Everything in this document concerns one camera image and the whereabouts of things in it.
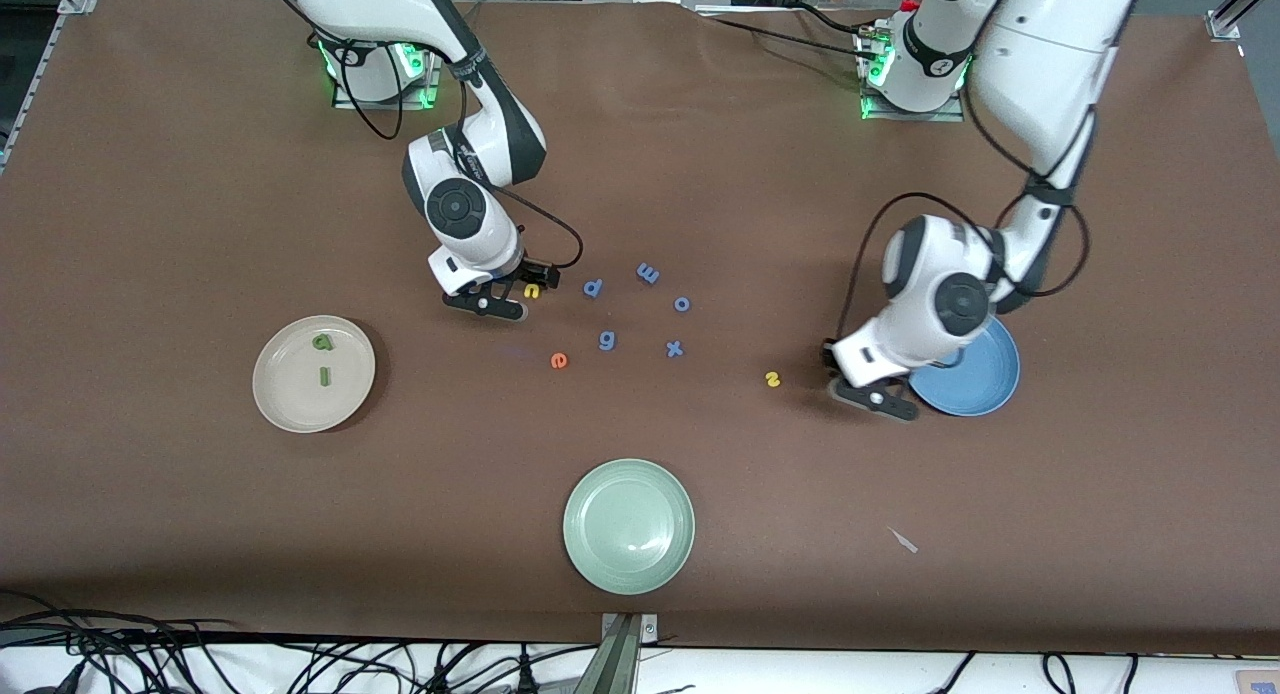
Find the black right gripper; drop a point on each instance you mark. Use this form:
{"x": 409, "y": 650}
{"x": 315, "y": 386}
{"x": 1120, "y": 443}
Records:
{"x": 532, "y": 271}

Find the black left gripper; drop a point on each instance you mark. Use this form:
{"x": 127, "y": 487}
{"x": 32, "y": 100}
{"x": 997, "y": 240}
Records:
{"x": 828, "y": 359}

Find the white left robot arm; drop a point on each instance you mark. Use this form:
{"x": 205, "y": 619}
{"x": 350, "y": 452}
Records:
{"x": 1050, "y": 44}

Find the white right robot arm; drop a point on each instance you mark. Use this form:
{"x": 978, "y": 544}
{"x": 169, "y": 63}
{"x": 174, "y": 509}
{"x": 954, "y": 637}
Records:
{"x": 380, "y": 4}

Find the blue letter p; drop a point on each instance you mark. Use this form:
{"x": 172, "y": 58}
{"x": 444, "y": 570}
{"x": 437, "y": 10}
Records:
{"x": 593, "y": 288}

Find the blue letter g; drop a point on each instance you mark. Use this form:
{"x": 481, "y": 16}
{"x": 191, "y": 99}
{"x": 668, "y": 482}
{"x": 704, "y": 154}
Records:
{"x": 607, "y": 341}

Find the blue letter m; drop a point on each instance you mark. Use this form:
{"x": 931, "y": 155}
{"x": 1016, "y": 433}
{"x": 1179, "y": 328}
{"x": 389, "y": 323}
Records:
{"x": 648, "y": 272}

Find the blue plate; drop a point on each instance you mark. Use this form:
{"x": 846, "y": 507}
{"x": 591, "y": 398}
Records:
{"x": 985, "y": 386}

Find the white paper scrap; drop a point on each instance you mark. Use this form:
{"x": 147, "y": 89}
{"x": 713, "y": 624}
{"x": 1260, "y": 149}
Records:
{"x": 905, "y": 542}

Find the pale green plate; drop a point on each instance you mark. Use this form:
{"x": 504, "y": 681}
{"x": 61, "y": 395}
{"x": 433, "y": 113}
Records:
{"x": 628, "y": 526}

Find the beige plate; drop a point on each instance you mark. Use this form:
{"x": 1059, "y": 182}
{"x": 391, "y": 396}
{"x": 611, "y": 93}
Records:
{"x": 290, "y": 399}

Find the brown table cover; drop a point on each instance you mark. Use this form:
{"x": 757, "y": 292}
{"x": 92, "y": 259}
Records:
{"x": 200, "y": 224}

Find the tan box corner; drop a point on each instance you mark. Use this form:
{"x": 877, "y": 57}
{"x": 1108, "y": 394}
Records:
{"x": 1260, "y": 682}

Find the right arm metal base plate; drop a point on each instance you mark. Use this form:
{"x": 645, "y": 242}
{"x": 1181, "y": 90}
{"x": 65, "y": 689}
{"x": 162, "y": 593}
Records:
{"x": 385, "y": 105}

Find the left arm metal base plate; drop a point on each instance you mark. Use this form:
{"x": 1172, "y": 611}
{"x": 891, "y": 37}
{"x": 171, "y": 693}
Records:
{"x": 910, "y": 117}

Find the metal camera stand post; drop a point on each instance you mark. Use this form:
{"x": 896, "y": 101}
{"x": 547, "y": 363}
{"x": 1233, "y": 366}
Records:
{"x": 622, "y": 654}

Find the aluminium corner bracket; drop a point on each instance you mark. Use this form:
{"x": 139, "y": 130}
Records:
{"x": 1225, "y": 24}
{"x": 75, "y": 2}

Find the aluminium frame rail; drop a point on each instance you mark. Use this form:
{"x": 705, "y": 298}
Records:
{"x": 20, "y": 84}

